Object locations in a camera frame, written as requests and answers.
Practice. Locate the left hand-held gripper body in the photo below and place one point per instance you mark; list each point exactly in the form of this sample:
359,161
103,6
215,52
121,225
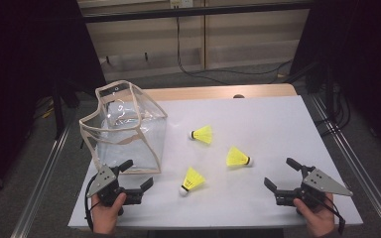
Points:
103,180

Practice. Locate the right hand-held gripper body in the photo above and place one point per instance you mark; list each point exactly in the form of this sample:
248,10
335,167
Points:
324,183

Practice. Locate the clear plastic bag beige trim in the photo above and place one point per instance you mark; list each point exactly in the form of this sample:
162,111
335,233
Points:
132,155

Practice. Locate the yellow shuttlecock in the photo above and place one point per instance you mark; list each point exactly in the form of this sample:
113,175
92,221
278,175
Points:
193,180
236,158
204,135

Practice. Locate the person's left hand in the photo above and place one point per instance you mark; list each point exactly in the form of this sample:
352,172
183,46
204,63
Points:
104,218

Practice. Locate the person's right hand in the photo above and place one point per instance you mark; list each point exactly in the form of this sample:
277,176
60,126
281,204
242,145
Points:
319,221

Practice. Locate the white table sheet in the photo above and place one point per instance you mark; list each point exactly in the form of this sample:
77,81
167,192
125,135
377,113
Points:
261,125

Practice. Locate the black metal stand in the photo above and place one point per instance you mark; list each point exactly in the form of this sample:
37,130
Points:
59,115

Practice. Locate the dark curtain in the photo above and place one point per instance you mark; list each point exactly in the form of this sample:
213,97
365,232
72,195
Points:
370,66
20,66

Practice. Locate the metal rail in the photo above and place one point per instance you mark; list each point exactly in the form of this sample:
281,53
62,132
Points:
354,158
43,185

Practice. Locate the white wall socket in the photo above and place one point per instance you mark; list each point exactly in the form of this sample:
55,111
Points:
182,3

